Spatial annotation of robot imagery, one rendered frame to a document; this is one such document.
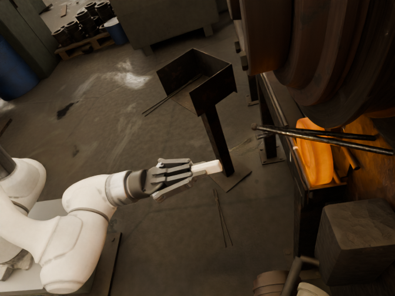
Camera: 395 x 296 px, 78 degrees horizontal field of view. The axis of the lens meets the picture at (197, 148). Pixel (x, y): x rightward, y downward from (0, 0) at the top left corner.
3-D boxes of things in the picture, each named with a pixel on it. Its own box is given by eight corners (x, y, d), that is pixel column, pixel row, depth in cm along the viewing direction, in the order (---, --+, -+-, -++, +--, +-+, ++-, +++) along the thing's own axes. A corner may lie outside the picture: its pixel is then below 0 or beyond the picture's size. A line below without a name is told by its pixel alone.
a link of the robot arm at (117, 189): (123, 212, 67) (141, 208, 65) (101, 197, 60) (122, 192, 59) (128, 184, 73) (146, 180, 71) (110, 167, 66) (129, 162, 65)
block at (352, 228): (361, 245, 56) (391, 192, 39) (378, 283, 51) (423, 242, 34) (311, 250, 58) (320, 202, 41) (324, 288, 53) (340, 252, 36)
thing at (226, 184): (224, 149, 161) (193, 47, 109) (253, 172, 143) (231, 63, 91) (200, 168, 156) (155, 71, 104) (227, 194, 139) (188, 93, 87)
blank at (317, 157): (309, 102, 56) (294, 106, 57) (337, 145, 44) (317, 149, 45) (308, 151, 66) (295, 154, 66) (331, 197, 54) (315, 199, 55)
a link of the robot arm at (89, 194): (130, 185, 74) (120, 226, 64) (88, 196, 78) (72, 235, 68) (109, 163, 67) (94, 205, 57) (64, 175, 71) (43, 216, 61)
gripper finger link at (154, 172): (157, 183, 65) (158, 179, 66) (197, 173, 62) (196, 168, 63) (150, 175, 62) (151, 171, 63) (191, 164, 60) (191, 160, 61)
